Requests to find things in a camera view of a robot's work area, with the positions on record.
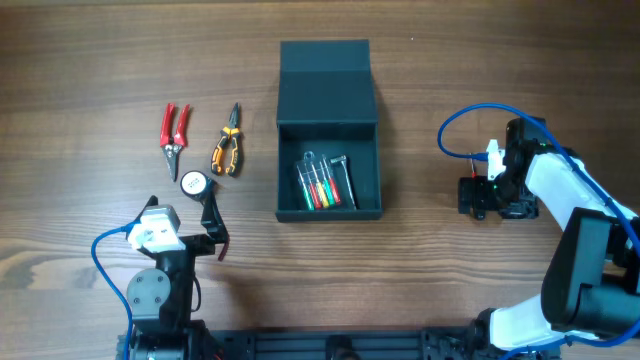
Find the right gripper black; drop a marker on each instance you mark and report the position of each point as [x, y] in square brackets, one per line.
[480, 195]

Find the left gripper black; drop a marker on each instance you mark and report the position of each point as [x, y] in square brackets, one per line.
[192, 241]

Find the silver socket wrench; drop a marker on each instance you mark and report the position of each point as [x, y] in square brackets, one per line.
[342, 161]

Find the clear case of screwdrivers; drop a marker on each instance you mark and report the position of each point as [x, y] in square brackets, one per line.
[317, 183]

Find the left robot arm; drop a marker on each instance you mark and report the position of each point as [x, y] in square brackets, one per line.
[160, 298]

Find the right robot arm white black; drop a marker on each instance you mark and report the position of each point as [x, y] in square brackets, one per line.
[590, 292]

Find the black red screwdriver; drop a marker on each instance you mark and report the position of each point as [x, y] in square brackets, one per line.
[472, 167]

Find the round white black tape measure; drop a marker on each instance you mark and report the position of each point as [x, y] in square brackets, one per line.
[194, 184]

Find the orange black pliers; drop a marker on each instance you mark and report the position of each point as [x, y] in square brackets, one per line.
[230, 135]

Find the black open box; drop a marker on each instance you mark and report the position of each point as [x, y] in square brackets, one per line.
[327, 105]

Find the red handled snips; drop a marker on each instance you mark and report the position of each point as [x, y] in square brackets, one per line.
[172, 143]

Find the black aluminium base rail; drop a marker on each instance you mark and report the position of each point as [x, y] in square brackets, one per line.
[431, 343]

